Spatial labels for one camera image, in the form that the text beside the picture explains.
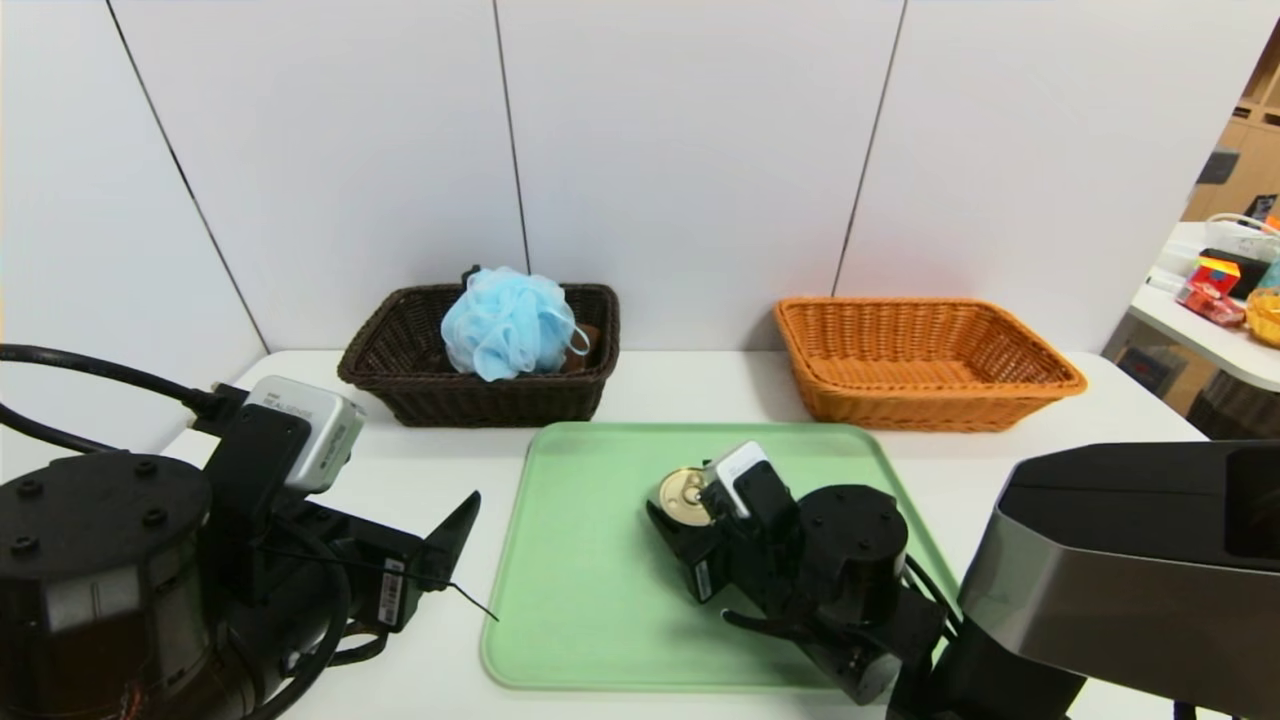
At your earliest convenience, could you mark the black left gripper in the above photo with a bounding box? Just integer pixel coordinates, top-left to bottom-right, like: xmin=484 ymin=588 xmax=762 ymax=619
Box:
xmin=268 ymin=489 xmax=482 ymax=633

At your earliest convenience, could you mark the brown microfiber towel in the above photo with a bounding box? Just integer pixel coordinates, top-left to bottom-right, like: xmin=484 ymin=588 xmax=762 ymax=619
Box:
xmin=565 ymin=324 xmax=602 ymax=375

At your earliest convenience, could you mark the yellow bowl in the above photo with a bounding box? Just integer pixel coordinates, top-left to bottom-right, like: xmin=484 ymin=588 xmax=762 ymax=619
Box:
xmin=1242 ymin=288 xmax=1280 ymax=349

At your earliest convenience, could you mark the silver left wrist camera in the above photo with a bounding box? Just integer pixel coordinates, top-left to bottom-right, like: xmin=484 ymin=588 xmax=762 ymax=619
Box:
xmin=243 ymin=376 xmax=366 ymax=495

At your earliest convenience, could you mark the dark brown wicker basket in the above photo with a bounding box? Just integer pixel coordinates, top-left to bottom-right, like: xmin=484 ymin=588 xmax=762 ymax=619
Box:
xmin=338 ymin=284 xmax=620 ymax=429

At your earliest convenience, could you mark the green plastic tray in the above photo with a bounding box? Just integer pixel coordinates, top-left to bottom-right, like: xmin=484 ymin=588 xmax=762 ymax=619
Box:
xmin=481 ymin=422 xmax=963 ymax=693

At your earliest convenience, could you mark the small round tin can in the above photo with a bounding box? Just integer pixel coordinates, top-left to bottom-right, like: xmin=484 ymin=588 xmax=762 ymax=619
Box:
xmin=658 ymin=467 xmax=715 ymax=529

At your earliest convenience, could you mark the black box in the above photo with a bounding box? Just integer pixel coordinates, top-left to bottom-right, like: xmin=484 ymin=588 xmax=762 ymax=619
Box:
xmin=1196 ymin=249 xmax=1269 ymax=301

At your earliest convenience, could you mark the black left camera cable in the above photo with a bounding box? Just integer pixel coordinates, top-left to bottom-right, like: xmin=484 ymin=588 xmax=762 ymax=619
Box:
xmin=0 ymin=344 xmax=246 ymax=453

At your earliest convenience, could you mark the white side table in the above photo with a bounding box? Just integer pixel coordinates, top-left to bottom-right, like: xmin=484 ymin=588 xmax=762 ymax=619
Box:
xmin=1125 ymin=222 xmax=1280 ymax=393

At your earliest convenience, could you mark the red colourful box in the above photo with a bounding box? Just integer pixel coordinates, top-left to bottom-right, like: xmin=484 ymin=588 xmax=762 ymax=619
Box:
xmin=1174 ymin=257 xmax=1244 ymax=328

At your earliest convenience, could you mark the white basket with handle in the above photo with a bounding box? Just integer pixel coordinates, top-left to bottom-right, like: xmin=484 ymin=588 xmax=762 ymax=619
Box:
xmin=1200 ymin=213 xmax=1280 ymax=263

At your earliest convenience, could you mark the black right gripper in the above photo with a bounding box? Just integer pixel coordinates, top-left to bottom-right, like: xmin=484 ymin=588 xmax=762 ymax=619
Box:
xmin=646 ymin=488 xmax=755 ymax=605

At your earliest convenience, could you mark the orange wicker basket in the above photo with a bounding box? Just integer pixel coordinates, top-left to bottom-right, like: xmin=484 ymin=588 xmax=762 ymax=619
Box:
xmin=773 ymin=297 xmax=1088 ymax=433

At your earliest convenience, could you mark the blue mesh bath loofah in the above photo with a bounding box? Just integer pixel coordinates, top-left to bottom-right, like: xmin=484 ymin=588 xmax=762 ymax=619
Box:
xmin=440 ymin=266 xmax=592 ymax=383

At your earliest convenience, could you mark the wooden shelf unit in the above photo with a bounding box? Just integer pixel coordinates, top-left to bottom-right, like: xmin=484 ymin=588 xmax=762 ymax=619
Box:
xmin=1178 ymin=10 xmax=1280 ymax=226

